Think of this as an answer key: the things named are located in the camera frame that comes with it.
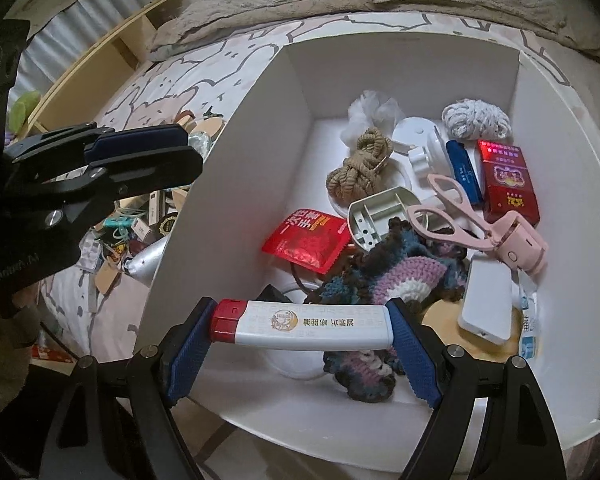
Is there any tan card tag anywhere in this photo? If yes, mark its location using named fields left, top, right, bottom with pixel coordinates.
left=94, top=259, right=127, bottom=297

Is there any bear print blanket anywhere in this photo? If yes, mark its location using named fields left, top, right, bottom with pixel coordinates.
left=39, top=10, right=600, bottom=480

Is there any grey-white plastic bracket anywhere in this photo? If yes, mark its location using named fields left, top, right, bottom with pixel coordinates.
left=348, top=185, right=419, bottom=251

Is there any light round wooden coaster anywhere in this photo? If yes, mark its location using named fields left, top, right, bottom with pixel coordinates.
left=422, top=299, right=524, bottom=367

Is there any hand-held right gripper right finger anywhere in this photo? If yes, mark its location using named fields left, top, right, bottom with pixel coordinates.
left=385, top=297, right=567, bottom=480

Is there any wooden headboard shelf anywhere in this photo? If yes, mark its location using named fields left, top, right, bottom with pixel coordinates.
left=16, top=0, right=187, bottom=137

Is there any red printed box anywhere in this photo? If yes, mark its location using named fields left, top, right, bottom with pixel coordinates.
left=476, top=138, right=541, bottom=226

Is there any white round dish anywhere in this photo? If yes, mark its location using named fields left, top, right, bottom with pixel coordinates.
left=264, top=280, right=332, bottom=382

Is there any pale plastic case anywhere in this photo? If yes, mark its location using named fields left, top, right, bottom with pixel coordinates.
left=457, top=254, right=514, bottom=345

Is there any pale window curtain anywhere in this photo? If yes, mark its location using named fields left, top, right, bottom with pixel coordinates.
left=27, top=0, right=148, bottom=63

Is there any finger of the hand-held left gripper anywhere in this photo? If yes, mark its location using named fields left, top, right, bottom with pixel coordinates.
left=3, top=121, right=189, bottom=167
left=10, top=145, right=204, bottom=223

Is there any red flat box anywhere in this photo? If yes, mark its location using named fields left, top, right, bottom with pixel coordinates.
left=31, top=344, right=77, bottom=364

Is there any blue rectangular case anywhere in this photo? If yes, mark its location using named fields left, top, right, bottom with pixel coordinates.
left=445, top=139, right=484, bottom=206

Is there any brown hair tie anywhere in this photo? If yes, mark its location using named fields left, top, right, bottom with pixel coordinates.
left=289, top=259, right=327, bottom=297

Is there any green plush toy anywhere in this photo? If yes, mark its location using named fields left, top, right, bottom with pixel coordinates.
left=7, top=91, right=42, bottom=134

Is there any white cardboard box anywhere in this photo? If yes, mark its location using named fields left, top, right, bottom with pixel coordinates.
left=132, top=30, right=600, bottom=449

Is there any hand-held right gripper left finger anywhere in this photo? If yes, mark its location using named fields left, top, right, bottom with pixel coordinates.
left=40, top=296, right=219, bottom=480

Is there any pink handheld gadget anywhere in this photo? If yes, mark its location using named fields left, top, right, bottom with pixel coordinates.
left=490, top=211, right=550, bottom=278

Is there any tan rope bundle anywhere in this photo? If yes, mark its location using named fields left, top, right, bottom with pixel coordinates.
left=326, top=127, right=394, bottom=206

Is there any white tube with red cap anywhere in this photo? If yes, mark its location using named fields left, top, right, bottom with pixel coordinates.
left=210, top=298, right=395, bottom=350

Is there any multicolour crochet cloth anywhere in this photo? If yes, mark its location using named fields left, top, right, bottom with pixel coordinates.
left=304, top=217, right=469, bottom=404

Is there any white rope bundle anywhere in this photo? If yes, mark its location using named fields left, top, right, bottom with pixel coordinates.
left=440, top=98, right=511, bottom=142

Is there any white and blue sachet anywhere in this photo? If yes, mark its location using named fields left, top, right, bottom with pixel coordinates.
left=516, top=279, right=539, bottom=359

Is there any red foil packet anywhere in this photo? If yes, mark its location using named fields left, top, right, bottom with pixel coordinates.
left=260, top=208, right=350, bottom=274

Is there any crumpled clear plastic wrap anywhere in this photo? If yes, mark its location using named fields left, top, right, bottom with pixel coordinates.
left=338, top=90, right=404, bottom=144

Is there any flat fuzzy beige pillow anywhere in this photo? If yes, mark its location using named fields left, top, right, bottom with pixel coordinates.
left=147, top=0, right=341, bottom=58

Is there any white round plastic gadget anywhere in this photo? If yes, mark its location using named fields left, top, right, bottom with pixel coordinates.
left=392, top=116, right=454, bottom=192

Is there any clear plastic package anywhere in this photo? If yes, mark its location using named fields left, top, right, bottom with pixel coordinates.
left=76, top=236, right=104, bottom=274

